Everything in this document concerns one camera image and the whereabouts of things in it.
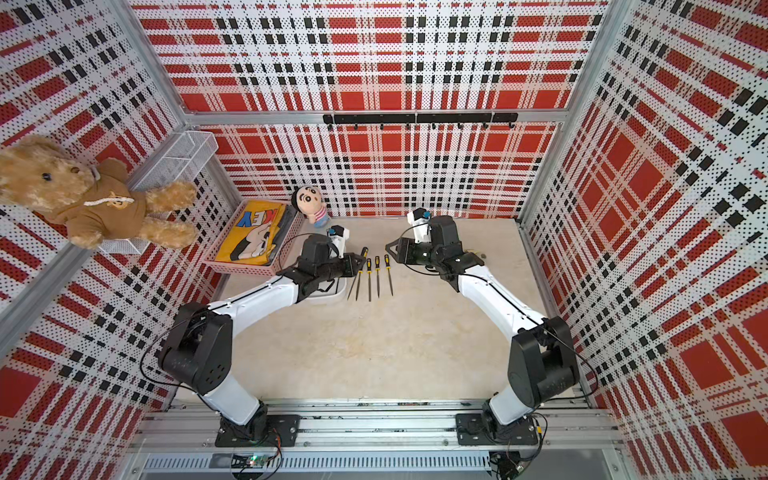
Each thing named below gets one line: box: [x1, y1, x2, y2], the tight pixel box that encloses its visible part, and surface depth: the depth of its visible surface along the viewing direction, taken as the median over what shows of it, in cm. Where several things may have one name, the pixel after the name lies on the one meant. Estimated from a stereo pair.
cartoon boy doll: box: [291, 185, 329, 228], surface depth 113 cm
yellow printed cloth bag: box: [215, 201, 286, 265], surface depth 109 cm
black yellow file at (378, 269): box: [375, 256, 381, 298], surface depth 110 cm
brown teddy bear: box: [0, 135, 198, 249], surface depth 54 cm
